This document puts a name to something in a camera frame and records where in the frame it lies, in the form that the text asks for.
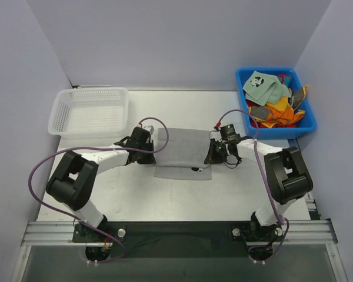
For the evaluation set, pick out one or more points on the orange towel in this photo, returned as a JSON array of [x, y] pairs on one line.
[[270, 115]]

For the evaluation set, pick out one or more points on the green panda towel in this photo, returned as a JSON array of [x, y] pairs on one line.
[[262, 88]]

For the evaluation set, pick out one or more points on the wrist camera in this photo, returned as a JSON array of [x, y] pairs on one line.
[[228, 133], [149, 129]]

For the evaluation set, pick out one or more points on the grey panda towel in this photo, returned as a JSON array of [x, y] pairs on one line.
[[183, 155]]

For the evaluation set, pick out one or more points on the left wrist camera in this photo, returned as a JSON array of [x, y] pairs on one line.
[[149, 129]]

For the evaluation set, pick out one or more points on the aluminium front rail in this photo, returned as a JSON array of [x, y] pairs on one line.
[[302, 250]]

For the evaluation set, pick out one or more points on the black base mat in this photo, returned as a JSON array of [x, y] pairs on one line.
[[178, 239]]

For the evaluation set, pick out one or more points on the grey orange-edged towel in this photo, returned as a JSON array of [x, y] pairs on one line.
[[298, 97]]

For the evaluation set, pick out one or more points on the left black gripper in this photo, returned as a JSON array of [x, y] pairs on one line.
[[147, 147]]

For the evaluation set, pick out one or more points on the white perforated plastic basket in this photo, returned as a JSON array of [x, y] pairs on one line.
[[80, 113]]

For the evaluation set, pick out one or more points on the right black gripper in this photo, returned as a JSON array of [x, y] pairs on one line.
[[213, 153]]

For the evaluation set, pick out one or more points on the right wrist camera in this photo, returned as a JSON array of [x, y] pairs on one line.
[[228, 133]]

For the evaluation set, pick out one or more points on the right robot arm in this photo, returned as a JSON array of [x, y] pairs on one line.
[[283, 171]]

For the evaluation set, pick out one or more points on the red blue towel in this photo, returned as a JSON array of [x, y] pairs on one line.
[[285, 79]]

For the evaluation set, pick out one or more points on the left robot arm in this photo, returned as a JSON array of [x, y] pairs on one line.
[[73, 179]]

